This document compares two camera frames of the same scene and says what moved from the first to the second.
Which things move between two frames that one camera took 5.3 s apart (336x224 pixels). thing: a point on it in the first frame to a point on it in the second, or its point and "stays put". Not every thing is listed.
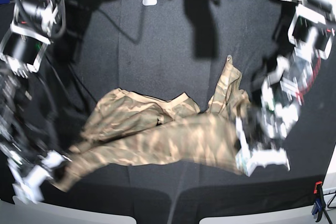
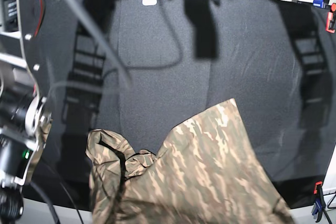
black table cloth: (168, 43) stays put
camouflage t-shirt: (122, 127) to (207, 173)
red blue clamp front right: (318, 204) stays put
